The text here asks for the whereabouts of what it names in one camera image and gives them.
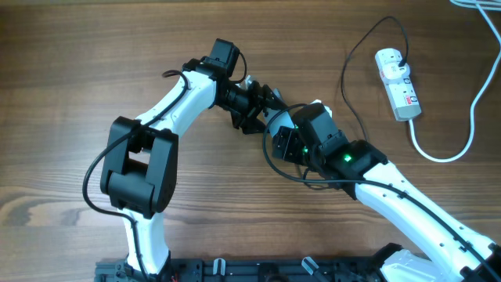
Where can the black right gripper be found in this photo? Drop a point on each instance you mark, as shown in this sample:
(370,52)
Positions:
(287,139)

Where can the white charger plug adapter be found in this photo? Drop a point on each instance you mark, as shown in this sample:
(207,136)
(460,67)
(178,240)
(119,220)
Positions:
(393,72)

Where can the white power strip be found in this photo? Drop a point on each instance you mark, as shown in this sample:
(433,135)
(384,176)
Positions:
(402,96)

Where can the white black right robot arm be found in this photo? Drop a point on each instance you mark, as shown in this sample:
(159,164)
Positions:
(452,251)

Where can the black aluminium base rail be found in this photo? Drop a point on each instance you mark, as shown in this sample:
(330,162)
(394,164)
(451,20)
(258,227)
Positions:
(227,270)

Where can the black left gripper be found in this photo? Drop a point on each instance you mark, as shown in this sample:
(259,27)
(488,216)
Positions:
(267,99)

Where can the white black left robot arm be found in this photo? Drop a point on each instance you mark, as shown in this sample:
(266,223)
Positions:
(140,169)

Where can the light blue Galaxy smartphone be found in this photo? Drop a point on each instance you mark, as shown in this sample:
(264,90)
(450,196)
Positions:
(282,120)

